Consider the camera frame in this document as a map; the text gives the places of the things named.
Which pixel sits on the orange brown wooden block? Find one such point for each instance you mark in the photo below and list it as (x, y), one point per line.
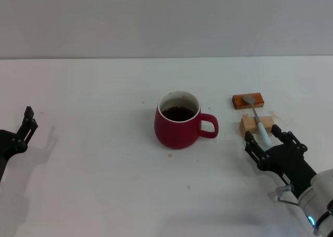
(238, 101)

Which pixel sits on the red ceramic mug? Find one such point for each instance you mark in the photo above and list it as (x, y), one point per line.
(177, 134)

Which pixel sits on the dark coffee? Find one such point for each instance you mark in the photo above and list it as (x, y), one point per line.
(178, 113)

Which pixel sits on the light notched wooden block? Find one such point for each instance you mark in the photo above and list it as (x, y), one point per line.
(248, 125)

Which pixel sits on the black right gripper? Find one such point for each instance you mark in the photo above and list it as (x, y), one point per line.
(286, 161)

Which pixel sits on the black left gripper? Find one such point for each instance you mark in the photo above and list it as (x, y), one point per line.
(9, 144)

